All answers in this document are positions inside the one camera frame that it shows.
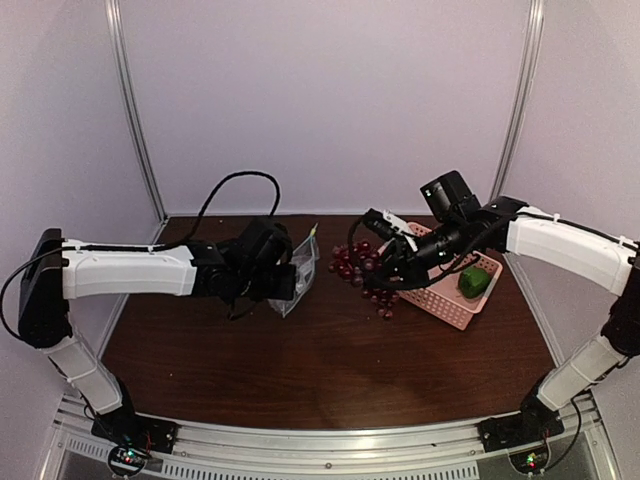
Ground camera cable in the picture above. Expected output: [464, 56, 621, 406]
[0, 171, 281, 341]
[347, 214, 374, 261]

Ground clear zip top bag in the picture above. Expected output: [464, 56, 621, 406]
[269, 224, 320, 318]

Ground left aluminium frame post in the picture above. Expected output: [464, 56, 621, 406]
[104, 0, 168, 223]

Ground right aluminium frame post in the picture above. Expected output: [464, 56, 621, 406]
[489, 0, 545, 200]

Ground right camera cable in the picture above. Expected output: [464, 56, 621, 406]
[347, 214, 374, 261]

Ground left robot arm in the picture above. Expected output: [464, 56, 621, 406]
[17, 217, 297, 444]

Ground pink perforated plastic basket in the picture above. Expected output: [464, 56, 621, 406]
[399, 251, 503, 331]

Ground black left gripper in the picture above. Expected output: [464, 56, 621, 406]
[235, 262, 296, 299]

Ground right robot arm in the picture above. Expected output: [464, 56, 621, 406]
[365, 170, 639, 442]

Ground aluminium frame post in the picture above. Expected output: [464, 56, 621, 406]
[489, 0, 545, 200]
[104, 0, 168, 223]

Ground dark red grape bunch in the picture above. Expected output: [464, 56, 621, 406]
[328, 239, 399, 320]

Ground front aluminium rail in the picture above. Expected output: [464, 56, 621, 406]
[47, 394, 616, 480]

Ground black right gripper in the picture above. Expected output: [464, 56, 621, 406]
[367, 216, 469, 289]

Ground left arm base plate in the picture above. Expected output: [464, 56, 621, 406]
[91, 405, 178, 454]

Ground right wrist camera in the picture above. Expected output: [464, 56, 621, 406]
[363, 209, 418, 252]

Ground green chayote squash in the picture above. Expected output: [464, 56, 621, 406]
[457, 266, 491, 299]

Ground left camera cable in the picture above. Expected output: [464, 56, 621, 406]
[0, 171, 281, 341]

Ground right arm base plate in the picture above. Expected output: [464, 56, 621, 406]
[477, 411, 565, 452]

